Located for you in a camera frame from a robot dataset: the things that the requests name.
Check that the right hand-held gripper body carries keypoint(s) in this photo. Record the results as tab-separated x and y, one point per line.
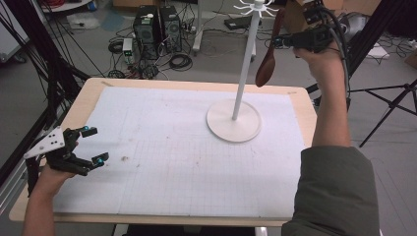
314	41

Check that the white foam board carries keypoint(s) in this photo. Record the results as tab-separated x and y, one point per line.
377	52

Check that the flat black device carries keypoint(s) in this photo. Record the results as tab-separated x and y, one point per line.
239	22

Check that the white metal stand leg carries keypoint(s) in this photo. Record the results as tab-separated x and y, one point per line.
197	32

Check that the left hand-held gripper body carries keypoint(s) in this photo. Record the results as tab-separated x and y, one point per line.
46	144

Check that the brown wooden spoon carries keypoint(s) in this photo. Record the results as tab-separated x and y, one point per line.
265	70

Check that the white hook stand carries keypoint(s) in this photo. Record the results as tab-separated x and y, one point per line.
233	126

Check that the black tripod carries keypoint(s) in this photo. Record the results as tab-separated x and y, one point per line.
391	105

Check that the slim black computer tower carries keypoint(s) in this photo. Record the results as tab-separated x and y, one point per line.
171	29

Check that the grey-green sleeve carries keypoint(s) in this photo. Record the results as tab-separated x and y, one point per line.
334	196

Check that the person's right hand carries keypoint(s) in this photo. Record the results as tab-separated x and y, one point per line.
324	67

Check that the aluminium rail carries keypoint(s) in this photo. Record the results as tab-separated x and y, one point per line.
16	177

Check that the person's left hand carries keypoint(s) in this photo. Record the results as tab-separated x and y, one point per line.
50	180

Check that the black metal frame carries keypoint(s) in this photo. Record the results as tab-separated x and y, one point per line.
370	36
49	62

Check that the grey bag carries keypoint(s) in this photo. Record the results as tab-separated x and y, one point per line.
355	24

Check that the brown cardboard box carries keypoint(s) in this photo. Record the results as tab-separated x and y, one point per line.
295	16

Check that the white grid mat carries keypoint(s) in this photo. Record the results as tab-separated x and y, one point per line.
164	147

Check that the small grey box device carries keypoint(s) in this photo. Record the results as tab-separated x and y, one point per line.
127	47

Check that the large black computer tower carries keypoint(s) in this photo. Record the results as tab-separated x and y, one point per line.
146	32

